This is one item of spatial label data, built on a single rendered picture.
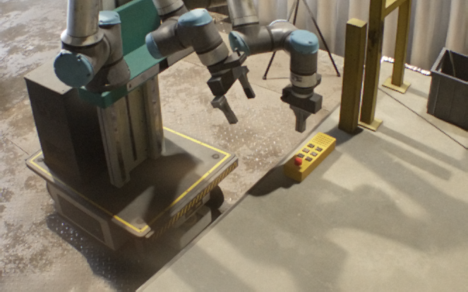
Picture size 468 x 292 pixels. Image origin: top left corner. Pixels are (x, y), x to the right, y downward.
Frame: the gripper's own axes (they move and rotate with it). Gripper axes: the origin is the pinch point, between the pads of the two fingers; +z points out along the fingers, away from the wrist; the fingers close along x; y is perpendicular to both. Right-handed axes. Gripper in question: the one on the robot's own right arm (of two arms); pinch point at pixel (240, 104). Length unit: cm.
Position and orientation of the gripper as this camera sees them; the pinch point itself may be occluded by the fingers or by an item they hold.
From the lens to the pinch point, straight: 168.9
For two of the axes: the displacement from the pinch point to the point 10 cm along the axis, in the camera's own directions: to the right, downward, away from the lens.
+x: -4.3, 6.3, -6.5
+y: -8.0, 0.7, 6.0
